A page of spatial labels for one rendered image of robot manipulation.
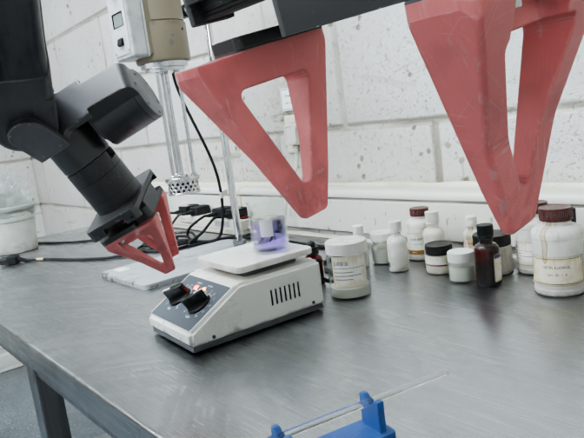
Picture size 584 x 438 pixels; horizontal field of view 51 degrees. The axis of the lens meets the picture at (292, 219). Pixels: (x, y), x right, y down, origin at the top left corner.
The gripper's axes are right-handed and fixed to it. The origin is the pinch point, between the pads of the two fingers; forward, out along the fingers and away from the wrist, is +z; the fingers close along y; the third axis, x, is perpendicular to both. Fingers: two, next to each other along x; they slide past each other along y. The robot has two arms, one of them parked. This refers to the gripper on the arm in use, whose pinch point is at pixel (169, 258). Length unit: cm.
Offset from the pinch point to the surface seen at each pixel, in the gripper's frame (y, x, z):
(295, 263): 6.3, -10.5, 12.2
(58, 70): 183, 75, -16
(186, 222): 83, 30, 28
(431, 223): 21.1, -28.0, 25.4
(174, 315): 0.4, 4.7, 7.4
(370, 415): -26.8, -18.0, 8.8
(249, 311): -0.7, -4.2, 11.2
